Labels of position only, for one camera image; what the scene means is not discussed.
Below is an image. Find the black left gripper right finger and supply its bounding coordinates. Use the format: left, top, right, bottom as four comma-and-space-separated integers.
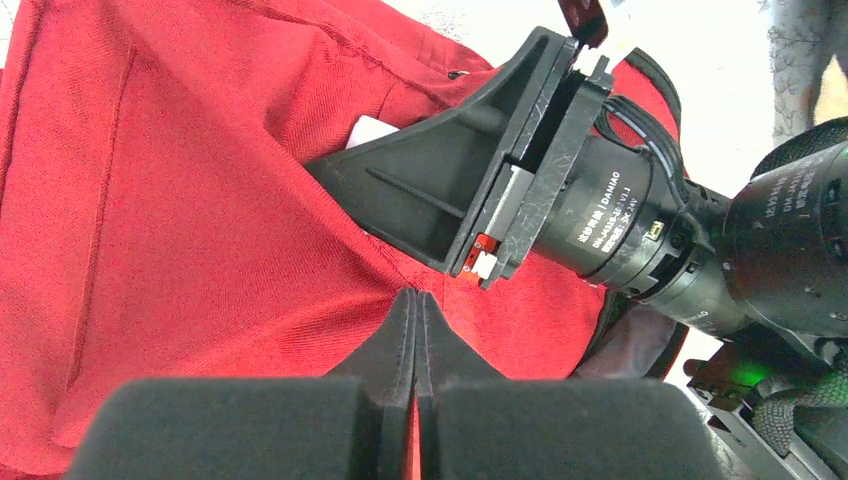
415, 293, 722, 479

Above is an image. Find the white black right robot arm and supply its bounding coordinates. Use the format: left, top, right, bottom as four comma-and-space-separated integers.
308, 19, 847, 479

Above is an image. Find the red student backpack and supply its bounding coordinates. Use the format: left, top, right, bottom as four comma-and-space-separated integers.
0, 0, 690, 480

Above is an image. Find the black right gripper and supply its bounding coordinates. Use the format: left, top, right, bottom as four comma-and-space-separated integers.
306, 27, 734, 318

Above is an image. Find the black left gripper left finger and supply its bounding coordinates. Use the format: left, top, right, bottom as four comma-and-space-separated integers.
68, 289, 418, 479

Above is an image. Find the floral patterned table mat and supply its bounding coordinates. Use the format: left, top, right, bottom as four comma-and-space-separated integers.
384, 0, 848, 200

